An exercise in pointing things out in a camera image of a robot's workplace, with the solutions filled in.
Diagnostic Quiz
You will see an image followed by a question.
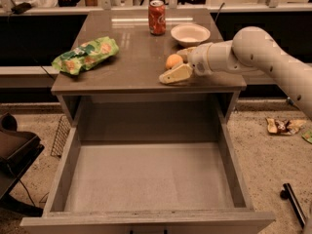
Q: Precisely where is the crumpled snack wrapper on floor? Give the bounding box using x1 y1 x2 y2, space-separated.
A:
266 118 306 136

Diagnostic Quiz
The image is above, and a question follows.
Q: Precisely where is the black bar on floor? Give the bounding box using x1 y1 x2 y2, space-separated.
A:
280 183 306 228

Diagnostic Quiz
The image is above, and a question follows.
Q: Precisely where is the open grey top drawer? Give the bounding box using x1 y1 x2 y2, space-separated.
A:
21 125 275 234

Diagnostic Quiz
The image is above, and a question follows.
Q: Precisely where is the orange fruit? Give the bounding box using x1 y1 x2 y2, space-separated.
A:
166 54 183 69

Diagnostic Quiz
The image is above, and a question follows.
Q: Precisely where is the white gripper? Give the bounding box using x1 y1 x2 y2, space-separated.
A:
159 42 234 84

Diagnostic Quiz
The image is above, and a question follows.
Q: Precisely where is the black device on ledge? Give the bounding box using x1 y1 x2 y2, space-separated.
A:
11 2 32 15

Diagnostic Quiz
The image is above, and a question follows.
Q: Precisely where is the red soda can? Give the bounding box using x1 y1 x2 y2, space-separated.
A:
148 0 166 35

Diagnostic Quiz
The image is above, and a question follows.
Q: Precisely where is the dark chair at left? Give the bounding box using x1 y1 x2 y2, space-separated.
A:
0 113 44 216

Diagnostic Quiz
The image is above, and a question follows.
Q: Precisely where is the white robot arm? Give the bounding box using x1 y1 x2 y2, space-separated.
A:
159 26 312 118

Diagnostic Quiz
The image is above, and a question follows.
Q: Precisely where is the green packet on floor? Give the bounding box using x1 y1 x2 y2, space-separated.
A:
302 130 312 144

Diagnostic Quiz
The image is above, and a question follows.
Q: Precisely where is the grey cabinet with top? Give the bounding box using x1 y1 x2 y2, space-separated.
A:
51 8 248 143

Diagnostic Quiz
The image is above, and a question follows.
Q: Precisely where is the white paper bowl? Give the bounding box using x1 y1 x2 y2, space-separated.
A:
171 23 211 48

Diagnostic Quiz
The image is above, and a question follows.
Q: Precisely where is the black wire basket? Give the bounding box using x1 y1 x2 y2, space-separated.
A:
51 115 70 159

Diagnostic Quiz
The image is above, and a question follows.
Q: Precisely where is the green chip bag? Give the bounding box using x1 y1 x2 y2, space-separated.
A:
52 36 119 76

